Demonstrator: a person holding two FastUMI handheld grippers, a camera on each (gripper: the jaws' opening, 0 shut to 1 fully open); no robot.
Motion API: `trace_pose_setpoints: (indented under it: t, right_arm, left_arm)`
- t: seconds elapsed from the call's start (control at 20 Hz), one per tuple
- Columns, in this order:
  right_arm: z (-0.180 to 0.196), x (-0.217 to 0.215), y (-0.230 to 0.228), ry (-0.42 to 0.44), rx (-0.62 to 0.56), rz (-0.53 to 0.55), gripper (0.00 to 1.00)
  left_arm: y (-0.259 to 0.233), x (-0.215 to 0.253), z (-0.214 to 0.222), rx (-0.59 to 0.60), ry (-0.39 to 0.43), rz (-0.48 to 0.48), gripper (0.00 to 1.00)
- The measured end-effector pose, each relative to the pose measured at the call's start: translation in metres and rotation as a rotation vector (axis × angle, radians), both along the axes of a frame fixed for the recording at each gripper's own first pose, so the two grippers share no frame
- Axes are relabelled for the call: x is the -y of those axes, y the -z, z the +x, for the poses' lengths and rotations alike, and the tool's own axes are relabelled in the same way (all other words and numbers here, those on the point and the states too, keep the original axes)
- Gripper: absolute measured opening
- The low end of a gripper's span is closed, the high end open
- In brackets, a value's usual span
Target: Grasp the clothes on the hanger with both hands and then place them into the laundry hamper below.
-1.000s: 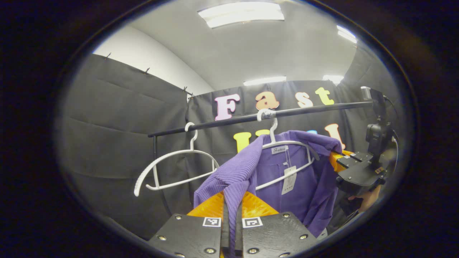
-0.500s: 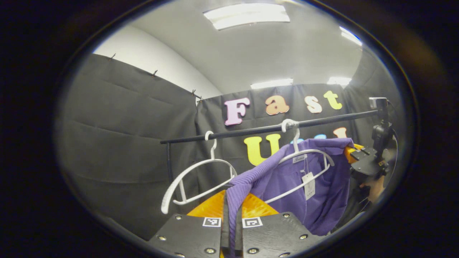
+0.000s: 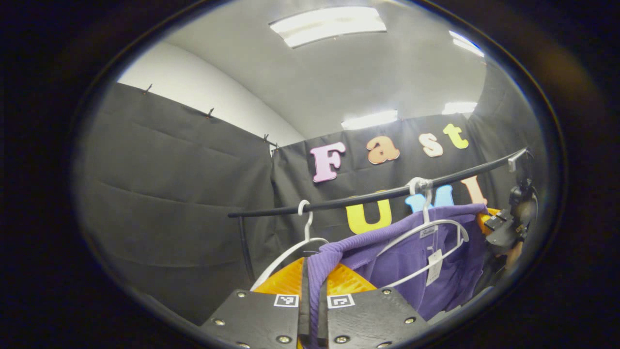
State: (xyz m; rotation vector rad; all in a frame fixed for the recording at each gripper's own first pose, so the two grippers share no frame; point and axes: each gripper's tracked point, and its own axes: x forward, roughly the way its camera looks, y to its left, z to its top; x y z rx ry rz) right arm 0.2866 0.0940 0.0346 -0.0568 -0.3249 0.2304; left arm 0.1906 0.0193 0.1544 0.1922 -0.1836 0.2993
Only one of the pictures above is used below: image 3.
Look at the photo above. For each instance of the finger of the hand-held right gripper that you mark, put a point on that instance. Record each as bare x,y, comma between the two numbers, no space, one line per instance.
503,237
499,220

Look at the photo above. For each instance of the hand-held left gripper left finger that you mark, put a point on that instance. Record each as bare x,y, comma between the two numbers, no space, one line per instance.
305,310

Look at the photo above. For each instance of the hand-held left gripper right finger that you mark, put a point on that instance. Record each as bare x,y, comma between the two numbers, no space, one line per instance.
322,320

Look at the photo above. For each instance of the white clothes hanger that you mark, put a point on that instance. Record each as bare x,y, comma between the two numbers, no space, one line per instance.
426,224
290,252

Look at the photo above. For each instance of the black clothes rack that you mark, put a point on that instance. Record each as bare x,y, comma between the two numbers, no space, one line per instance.
363,197

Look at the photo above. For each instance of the white jacket hang tag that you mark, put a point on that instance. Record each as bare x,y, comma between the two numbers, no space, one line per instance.
434,269

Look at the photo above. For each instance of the ceiling light panel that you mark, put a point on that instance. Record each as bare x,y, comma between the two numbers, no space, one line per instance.
329,25
466,43
370,119
459,107

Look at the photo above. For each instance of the black backdrop cloth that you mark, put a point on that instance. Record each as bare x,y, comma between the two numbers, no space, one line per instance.
169,194

